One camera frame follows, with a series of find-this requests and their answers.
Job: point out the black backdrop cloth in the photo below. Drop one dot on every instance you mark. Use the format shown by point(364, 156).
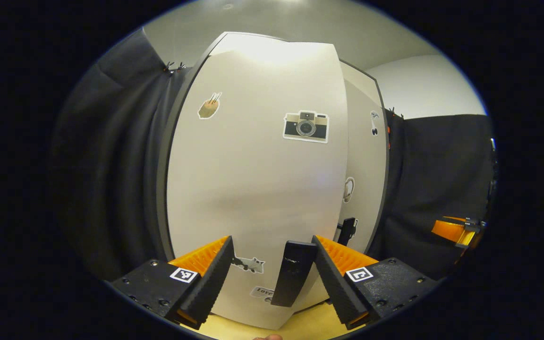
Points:
point(432, 170)
point(111, 165)

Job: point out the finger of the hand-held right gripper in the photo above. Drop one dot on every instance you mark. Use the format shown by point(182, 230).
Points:
point(449, 229)

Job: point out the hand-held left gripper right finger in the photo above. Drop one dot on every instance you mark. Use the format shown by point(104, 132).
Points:
point(335, 288)

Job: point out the white cabinet door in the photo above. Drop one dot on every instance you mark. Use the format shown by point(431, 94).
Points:
point(366, 160)
point(253, 189)

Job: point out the white shoe cabinet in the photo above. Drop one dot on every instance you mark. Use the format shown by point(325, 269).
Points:
point(162, 198)

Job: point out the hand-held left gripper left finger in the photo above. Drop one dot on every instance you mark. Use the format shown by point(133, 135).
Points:
point(210, 288)

